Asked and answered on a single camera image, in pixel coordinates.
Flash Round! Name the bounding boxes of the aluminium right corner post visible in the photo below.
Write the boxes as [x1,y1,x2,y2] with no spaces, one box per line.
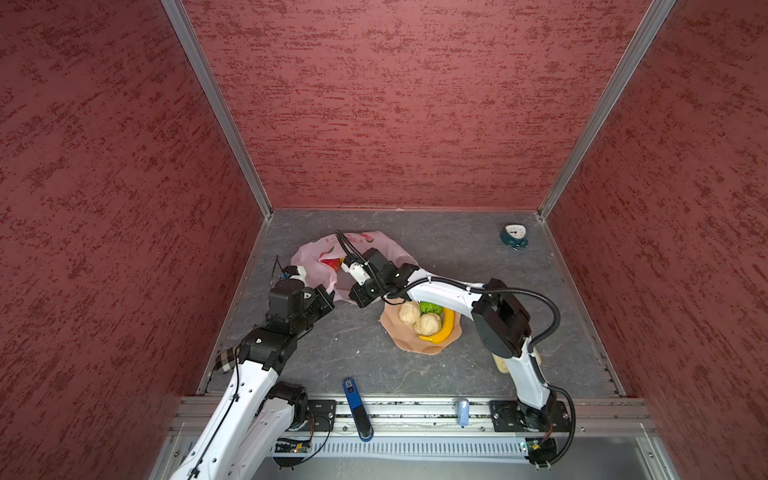
[538,0,676,222]

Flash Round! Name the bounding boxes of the green fake fruit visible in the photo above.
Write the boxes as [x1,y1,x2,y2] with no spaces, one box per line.
[419,302,444,316]

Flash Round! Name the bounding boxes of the aluminium front rail base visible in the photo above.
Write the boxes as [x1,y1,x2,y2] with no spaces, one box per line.
[173,392,652,463]

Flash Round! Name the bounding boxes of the teal twin-bell alarm clock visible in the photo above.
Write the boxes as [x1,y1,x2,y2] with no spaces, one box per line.
[500,224,529,250]

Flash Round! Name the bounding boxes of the pink translucent plastic bag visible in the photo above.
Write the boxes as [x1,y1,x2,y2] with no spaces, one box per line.
[290,231,418,304]

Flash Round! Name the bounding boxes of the light blue rail knob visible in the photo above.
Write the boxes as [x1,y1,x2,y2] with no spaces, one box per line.
[454,397,470,428]

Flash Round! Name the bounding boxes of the black corrugated cable conduit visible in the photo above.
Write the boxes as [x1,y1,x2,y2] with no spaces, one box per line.
[334,230,577,466]

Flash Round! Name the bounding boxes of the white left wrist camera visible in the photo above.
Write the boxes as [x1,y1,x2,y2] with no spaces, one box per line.
[280,265,307,284]

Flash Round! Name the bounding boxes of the pink faceted scalloped bowl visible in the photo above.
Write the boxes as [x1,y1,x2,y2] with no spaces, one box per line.
[380,303,462,355]

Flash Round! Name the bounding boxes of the blue black utility knife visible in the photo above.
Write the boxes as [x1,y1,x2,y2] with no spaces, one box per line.
[343,377,374,442]

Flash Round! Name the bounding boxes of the striped cylindrical tube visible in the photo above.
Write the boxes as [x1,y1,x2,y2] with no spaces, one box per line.
[212,347,238,373]

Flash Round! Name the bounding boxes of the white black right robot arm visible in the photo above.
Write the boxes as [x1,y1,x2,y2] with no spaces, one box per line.
[342,249,561,432]

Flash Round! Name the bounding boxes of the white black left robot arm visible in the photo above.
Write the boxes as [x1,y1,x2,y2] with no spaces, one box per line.
[171,278,334,479]

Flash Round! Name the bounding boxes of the yellow fake banana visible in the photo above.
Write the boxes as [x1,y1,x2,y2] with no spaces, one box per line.
[419,309,455,344]

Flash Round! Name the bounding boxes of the beige fake ginger root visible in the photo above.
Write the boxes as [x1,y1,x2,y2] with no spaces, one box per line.
[398,301,422,327]
[413,313,442,337]

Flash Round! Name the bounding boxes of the red fake apple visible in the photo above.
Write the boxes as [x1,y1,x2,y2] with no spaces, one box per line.
[321,258,344,272]

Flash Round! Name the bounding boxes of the aluminium left corner post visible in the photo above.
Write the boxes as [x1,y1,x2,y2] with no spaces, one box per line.
[161,0,274,221]

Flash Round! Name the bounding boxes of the aluminium corner post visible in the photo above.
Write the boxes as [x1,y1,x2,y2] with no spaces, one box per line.
[538,0,676,222]
[161,0,274,221]

